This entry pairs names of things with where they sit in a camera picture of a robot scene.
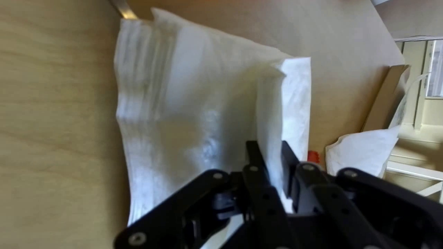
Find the loose white napkin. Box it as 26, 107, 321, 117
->
324, 125, 401, 178

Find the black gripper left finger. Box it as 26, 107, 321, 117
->
115, 139, 296, 249

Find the white cross-back chair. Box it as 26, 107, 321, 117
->
385, 156, 443, 204

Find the white napkin stack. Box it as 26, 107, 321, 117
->
113, 5, 289, 226

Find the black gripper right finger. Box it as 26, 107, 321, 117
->
281, 139, 443, 249

